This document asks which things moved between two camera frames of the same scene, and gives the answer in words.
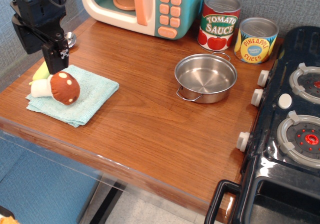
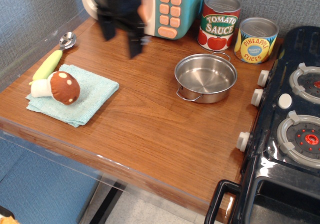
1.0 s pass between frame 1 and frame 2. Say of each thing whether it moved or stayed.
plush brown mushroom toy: stayed
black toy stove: stayed
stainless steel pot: stayed
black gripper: moved
